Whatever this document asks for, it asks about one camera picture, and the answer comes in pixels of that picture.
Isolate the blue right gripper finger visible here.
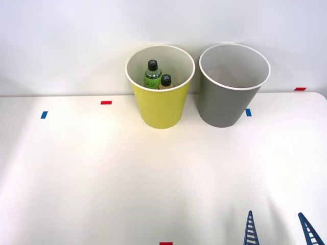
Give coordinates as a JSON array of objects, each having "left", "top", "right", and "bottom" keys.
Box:
[
  {"left": 242, "top": 210, "right": 262, "bottom": 245},
  {"left": 297, "top": 212, "right": 326, "bottom": 245}
]

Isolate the small green plastic bottle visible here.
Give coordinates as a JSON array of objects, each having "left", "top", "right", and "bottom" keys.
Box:
[{"left": 143, "top": 59, "right": 163, "bottom": 90}]

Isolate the grey plastic waste bin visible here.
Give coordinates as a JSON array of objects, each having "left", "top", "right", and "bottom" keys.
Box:
[{"left": 199, "top": 43, "right": 271, "bottom": 128}]

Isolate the yellow-green plastic waste bin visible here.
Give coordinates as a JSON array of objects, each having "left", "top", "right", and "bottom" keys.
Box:
[{"left": 125, "top": 44, "right": 196, "bottom": 130}]

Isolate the small yellow plastic bottle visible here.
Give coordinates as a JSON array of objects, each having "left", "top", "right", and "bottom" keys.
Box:
[{"left": 157, "top": 74, "right": 175, "bottom": 90}]

